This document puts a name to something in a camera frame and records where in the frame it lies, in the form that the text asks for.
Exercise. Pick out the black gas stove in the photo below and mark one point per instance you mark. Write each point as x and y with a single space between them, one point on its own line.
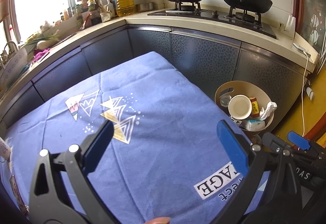
211 17

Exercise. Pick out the dark sauce bottle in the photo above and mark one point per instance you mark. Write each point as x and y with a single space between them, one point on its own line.
95 19

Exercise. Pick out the small yellow red box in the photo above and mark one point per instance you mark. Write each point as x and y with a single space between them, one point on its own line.
254 107

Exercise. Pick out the small steel bowl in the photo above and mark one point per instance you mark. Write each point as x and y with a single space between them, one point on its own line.
145 7

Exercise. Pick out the white device on counter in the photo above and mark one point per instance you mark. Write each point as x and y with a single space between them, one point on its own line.
300 48

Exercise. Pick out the purple vegetable scraps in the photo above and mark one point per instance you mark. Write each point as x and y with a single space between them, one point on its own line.
39 56

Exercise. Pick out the fish decal glass door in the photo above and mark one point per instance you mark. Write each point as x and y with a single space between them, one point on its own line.
313 10

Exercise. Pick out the white radish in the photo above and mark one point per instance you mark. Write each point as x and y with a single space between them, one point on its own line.
45 44

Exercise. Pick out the beige plastic bin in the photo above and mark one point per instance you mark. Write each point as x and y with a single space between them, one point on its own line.
259 89

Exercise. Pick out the white plastic jug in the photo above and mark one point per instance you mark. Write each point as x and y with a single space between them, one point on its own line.
105 7

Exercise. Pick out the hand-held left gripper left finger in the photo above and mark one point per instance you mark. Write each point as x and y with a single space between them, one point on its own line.
98 146

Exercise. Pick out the white paper cup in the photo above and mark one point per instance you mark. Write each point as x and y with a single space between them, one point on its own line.
239 108

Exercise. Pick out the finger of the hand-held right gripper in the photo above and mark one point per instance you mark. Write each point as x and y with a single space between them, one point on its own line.
299 140
273 142

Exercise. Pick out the white tissue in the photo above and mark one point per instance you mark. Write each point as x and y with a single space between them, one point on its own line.
267 110

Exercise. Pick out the white patterned wash basin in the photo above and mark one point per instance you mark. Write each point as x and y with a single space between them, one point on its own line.
14 66

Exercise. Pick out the green onions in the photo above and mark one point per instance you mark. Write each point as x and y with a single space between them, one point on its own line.
43 37

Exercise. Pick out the white enamel mug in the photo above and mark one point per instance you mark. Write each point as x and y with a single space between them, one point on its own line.
3 150

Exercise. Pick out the blue printed tablecloth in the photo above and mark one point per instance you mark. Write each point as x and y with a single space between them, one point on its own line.
152 91

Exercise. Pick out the smartphone with patterned case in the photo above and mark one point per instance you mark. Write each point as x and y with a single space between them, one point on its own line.
18 196

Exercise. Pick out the arched chrome faucet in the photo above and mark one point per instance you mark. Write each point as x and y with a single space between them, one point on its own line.
10 43

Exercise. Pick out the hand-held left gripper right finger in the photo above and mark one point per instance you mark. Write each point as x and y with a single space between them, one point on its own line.
233 147

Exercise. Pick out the grey kitchen cabinet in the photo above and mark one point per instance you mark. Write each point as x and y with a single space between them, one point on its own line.
203 61

